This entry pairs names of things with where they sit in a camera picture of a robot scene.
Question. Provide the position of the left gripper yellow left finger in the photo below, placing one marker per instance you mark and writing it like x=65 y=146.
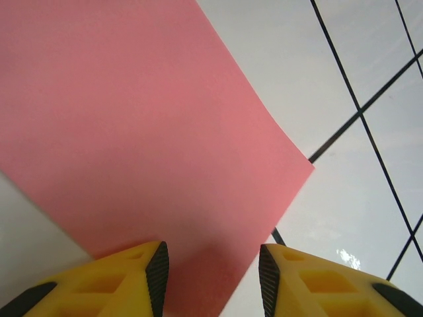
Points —
x=99 y=287

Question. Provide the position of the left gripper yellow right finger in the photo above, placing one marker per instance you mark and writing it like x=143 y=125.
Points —
x=330 y=287

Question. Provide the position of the pink paper sheet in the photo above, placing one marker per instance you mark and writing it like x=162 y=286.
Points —
x=132 y=132

